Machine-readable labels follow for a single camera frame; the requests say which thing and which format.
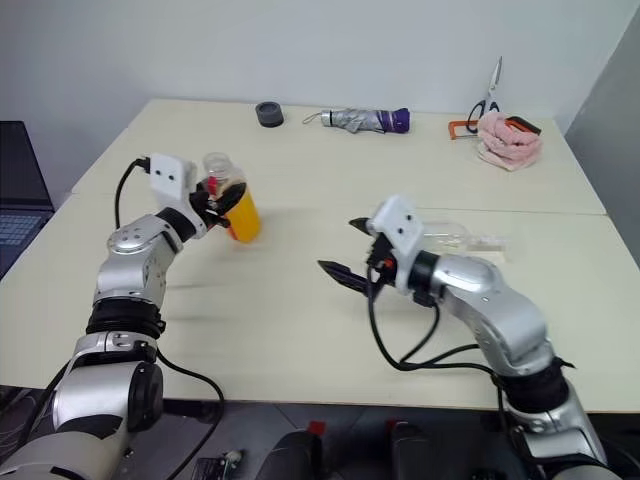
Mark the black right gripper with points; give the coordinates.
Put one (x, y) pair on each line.
(380, 255)

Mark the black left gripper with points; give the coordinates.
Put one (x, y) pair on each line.
(205, 205)

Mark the bottle with orange liquid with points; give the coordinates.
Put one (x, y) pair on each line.
(245, 220)

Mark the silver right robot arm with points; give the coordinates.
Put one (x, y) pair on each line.
(500, 310)

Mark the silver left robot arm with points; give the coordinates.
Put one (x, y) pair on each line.
(125, 270)

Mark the folded silver purple umbrella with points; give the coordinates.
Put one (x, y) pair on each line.
(360, 121)

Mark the orange-framed hand tool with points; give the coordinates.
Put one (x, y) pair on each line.
(451, 129)

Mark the red tab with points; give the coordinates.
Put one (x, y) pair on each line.
(316, 428)

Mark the pink rolled towel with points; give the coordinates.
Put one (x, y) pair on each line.
(505, 147)

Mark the dark laptop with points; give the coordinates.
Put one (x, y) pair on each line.
(20, 225)

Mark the black orange flat tool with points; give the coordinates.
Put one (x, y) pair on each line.
(522, 125)

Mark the dark rounded shape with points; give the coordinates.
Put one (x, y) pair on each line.
(292, 455)
(425, 450)

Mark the small black white device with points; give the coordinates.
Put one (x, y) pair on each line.
(232, 456)

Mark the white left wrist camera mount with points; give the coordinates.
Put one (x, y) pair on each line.
(170, 175)

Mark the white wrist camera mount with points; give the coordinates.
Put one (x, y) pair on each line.
(400, 225)
(170, 175)

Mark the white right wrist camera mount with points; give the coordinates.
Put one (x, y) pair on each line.
(400, 225)

